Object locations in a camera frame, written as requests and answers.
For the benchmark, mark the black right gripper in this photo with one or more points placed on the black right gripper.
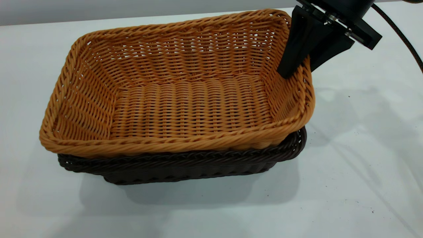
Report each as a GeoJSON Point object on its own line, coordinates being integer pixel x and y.
{"type": "Point", "coordinates": [343, 13]}

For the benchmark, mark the orange woven wicker basket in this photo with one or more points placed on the orange woven wicker basket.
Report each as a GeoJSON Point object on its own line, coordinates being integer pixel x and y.
{"type": "Point", "coordinates": [185, 99]}

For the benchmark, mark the black woven wicker basket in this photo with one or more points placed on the black woven wicker basket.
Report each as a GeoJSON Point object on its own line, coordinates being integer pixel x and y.
{"type": "Point", "coordinates": [185, 168]}

